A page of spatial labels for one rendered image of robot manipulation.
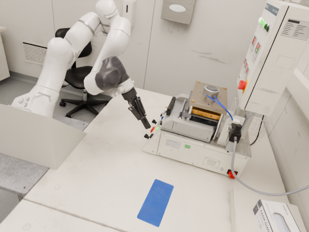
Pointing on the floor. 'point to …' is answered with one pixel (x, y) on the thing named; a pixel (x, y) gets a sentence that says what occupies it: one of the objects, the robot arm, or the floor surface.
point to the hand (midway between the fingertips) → (145, 122)
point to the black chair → (78, 80)
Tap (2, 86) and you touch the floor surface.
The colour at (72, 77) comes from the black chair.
